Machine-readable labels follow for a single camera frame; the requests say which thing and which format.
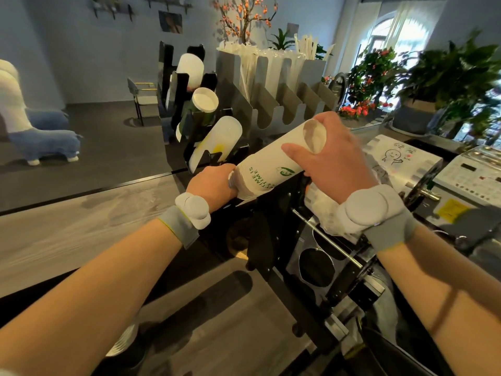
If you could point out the person's left forearm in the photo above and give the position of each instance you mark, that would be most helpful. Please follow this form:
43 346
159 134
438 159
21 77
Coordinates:
90 301

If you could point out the cartoon printed sealing film roll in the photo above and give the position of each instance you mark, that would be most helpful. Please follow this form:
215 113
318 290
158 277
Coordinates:
399 160

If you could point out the person's right forearm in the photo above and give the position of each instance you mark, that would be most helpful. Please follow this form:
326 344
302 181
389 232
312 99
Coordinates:
442 293

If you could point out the wall picture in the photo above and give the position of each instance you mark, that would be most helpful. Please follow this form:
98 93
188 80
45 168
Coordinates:
170 22

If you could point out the person's right hand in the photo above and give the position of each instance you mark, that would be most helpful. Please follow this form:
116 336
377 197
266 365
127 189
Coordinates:
332 168

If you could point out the person's left hand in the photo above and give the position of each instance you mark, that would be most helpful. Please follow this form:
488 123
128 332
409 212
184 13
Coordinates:
213 185

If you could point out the white control panel machine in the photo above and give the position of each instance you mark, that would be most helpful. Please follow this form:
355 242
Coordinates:
469 178

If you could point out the large green potted plant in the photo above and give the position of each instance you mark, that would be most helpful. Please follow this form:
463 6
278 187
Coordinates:
454 78

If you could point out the wall shelf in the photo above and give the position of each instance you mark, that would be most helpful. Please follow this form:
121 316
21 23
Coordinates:
111 5
168 1

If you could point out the person's left fingers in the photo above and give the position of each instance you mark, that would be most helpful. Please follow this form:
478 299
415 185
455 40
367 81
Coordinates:
231 180

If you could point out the cup sealing machine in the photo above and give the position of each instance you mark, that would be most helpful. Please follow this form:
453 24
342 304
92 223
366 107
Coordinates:
325 266

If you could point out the stack of green printed cups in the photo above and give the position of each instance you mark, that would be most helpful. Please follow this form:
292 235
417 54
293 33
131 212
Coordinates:
203 103

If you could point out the stack of white paper cups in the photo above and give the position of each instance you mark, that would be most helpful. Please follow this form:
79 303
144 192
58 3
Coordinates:
266 168

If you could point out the black cup dispenser rack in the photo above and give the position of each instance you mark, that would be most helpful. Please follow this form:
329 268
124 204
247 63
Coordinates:
172 93

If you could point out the person's right thumb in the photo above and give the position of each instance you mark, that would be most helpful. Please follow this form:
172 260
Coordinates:
294 153

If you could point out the orange blossom tree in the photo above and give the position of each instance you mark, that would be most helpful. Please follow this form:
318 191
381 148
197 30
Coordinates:
244 15

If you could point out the grey wristband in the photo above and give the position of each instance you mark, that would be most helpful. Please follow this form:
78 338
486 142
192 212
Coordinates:
178 227
391 232

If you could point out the red flowering plant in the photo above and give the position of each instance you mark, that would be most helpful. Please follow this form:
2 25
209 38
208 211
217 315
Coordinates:
372 78

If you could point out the white shoe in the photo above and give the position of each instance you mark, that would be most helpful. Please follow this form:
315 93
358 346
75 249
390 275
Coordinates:
123 340

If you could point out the metal straw holder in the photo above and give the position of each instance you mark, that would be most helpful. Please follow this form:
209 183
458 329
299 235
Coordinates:
274 105

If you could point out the blue and white sculpture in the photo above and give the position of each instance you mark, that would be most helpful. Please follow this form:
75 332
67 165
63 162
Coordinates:
35 133

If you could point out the white wrist tracker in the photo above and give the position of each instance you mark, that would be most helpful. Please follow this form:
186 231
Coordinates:
193 209
372 209

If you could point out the grey chair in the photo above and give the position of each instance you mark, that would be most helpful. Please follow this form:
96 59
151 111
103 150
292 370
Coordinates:
143 97

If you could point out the small green plant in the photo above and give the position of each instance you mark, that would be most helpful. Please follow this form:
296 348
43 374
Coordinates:
281 41

